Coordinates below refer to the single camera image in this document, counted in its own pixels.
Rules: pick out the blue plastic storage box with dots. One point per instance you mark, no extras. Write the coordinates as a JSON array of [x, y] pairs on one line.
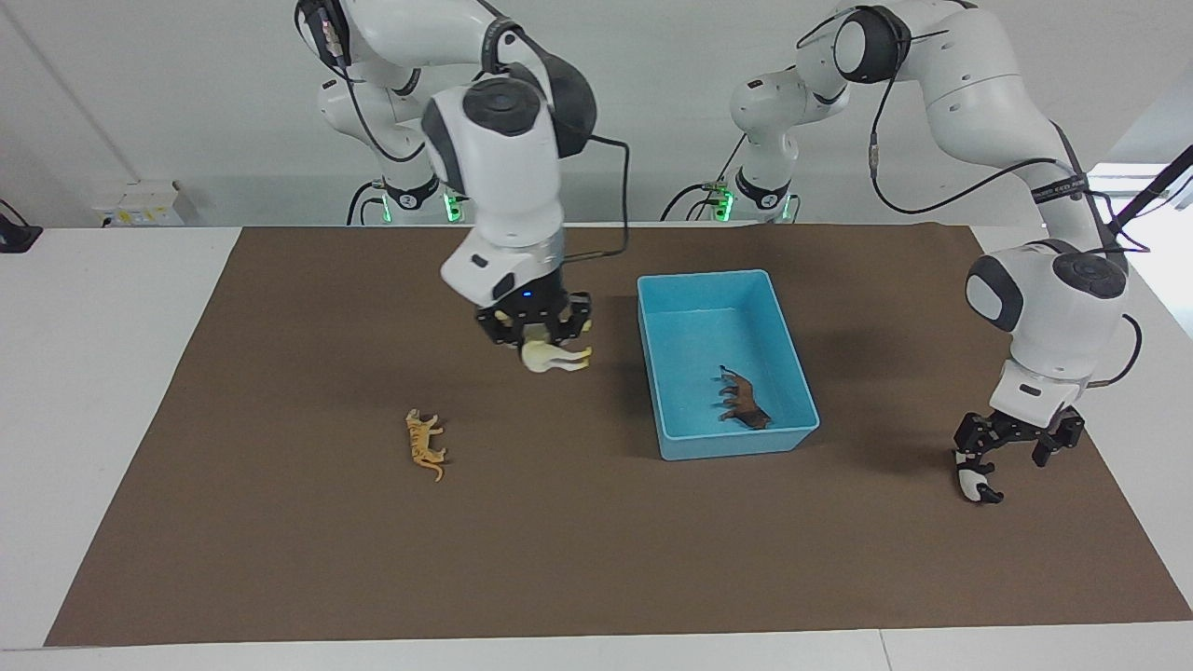
[[694, 326]]

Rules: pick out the brown table mat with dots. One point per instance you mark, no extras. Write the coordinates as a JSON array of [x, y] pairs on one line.
[[559, 540]]

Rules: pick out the cream white horse toy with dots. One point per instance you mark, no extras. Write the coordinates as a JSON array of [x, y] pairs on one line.
[[550, 358]]

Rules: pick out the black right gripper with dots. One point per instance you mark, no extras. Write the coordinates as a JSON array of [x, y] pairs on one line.
[[539, 303]]

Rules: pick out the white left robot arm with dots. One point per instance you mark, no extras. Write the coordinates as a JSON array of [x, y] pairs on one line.
[[983, 89]]

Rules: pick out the brown lion toy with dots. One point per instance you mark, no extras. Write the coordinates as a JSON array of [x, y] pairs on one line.
[[744, 401]]

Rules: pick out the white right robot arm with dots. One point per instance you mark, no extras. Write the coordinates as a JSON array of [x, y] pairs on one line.
[[508, 177]]

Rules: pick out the orange tiger toy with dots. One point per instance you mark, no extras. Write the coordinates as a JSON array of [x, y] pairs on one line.
[[424, 443]]

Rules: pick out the black table clamp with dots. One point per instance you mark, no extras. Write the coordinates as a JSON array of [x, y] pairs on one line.
[[14, 236]]

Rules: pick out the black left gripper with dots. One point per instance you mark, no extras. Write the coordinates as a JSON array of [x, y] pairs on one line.
[[1021, 431]]

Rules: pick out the black white panda toy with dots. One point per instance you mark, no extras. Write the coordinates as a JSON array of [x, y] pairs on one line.
[[974, 486]]

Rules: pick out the white wall socket box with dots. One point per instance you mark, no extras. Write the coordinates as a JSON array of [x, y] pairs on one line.
[[140, 207]]

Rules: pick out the black camera stand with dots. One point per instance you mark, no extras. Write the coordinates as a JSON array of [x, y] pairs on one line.
[[1146, 191]]

